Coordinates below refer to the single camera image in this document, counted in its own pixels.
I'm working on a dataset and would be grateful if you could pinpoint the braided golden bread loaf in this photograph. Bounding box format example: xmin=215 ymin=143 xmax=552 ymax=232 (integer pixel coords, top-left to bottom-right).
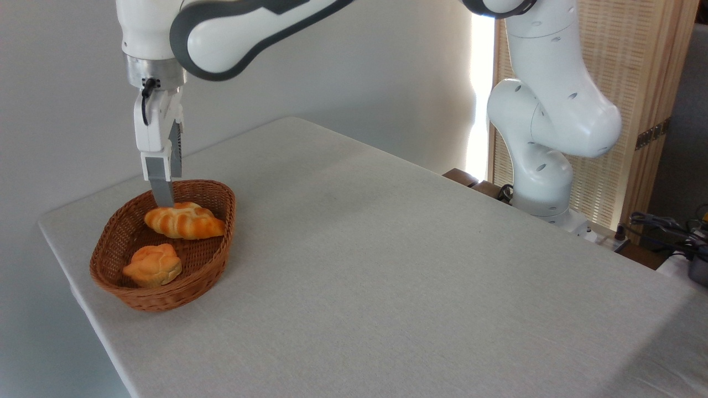
xmin=144 ymin=202 xmax=226 ymax=240

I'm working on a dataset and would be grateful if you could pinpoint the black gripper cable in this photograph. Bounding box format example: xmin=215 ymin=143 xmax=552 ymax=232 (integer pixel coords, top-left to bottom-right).
xmin=140 ymin=77 xmax=159 ymax=127

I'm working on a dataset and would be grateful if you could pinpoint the brown wicker basket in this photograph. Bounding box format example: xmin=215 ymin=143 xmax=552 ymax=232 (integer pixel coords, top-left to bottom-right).
xmin=90 ymin=179 xmax=237 ymax=313

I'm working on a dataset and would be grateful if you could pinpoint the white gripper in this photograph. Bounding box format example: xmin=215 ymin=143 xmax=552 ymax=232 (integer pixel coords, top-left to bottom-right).
xmin=133 ymin=87 xmax=185 ymax=209

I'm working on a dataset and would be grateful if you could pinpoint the wooden slatted folding screen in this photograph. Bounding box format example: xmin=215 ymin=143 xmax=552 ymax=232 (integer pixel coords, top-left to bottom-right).
xmin=487 ymin=0 xmax=700 ymax=245

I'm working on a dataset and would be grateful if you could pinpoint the white power strip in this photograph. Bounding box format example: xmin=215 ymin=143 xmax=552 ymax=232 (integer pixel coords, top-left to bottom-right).
xmin=582 ymin=226 xmax=630 ymax=253

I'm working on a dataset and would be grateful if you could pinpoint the round golden bread roll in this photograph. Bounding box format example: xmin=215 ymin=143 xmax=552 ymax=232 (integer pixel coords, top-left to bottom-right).
xmin=122 ymin=244 xmax=183 ymax=289

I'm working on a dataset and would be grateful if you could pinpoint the dark brown wooden block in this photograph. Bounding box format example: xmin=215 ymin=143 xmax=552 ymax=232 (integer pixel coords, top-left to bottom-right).
xmin=442 ymin=168 xmax=480 ymax=188
xmin=471 ymin=180 xmax=513 ymax=203

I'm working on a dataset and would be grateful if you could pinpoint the metal screen hinge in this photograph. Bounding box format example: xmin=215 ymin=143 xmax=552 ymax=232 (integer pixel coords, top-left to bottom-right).
xmin=635 ymin=118 xmax=671 ymax=151

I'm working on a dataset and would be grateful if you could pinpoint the black cable bundle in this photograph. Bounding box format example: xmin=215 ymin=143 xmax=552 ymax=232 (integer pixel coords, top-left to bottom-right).
xmin=629 ymin=206 xmax=708 ymax=260

